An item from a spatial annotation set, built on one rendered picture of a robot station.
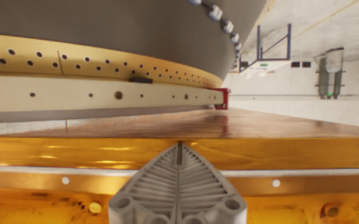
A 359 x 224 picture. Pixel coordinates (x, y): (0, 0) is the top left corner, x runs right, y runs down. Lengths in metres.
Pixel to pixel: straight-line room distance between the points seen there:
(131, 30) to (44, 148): 0.24
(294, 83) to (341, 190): 7.00
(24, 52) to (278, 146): 0.40
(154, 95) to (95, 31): 0.15
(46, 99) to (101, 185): 0.15
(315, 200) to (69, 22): 0.46
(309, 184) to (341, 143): 0.07
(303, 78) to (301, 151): 7.28
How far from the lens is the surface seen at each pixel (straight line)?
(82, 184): 0.26
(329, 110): 8.32
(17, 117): 0.35
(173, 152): 0.16
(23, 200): 0.33
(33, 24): 0.31
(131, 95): 0.26
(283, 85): 6.98
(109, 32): 0.29
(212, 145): 0.19
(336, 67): 6.66
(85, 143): 0.23
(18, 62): 0.33
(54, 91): 0.26
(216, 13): 0.40
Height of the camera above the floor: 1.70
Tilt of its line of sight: 5 degrees up
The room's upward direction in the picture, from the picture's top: 180 degrees clockwise
